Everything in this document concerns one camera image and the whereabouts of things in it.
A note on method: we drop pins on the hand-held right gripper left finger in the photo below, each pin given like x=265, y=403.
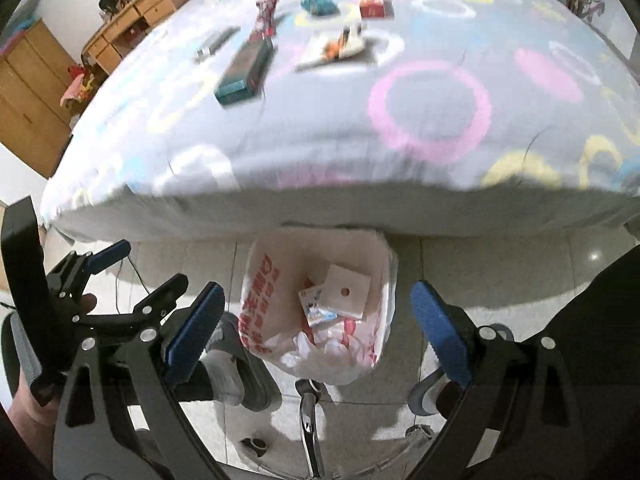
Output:
x=195, y=330

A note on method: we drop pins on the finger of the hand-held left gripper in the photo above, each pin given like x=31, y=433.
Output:
x=160, y=297
x=110, y=255

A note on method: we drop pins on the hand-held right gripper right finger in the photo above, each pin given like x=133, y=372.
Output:
x=440, y=330

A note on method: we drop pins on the white red-print plastic bag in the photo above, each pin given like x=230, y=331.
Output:
x=260, y=305

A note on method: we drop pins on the teal box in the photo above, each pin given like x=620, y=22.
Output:
x=245, y=67

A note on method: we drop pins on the red snack wrapper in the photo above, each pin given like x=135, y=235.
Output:
x=265, y=15

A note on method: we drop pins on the white and orange packet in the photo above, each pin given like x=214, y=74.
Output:
x=330, y=50

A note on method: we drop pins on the blue wrapper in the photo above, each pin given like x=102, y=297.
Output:
x=320, y=5

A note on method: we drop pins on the red and white box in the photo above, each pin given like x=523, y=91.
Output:
x=375, y=5

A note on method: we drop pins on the person's left hand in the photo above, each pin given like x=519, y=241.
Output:
x=27, y=417

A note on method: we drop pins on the person's left foot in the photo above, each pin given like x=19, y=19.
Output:
x=225, y=381

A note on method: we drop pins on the grey slipper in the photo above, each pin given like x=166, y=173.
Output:
x=255, y=375
x=422, y=401

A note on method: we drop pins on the white square card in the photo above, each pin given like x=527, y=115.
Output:
x=352, y=277

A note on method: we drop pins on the small white snack packet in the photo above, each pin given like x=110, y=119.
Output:
x=315, y=310

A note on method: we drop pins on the chrome chair base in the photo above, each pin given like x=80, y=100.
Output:
x=310, y=425

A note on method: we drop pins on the wooden wardrobe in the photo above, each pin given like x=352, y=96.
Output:
x=30, y=90

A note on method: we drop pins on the pink and yellow cloth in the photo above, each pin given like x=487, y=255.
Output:
x=77, y=87

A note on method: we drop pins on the bed with circle-print sheet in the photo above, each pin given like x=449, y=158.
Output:
x=430, y=105

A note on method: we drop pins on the dark desk clutter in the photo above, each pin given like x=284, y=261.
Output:
x=112, y=2

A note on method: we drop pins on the wooden desk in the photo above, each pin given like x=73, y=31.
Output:
x=160, y=2

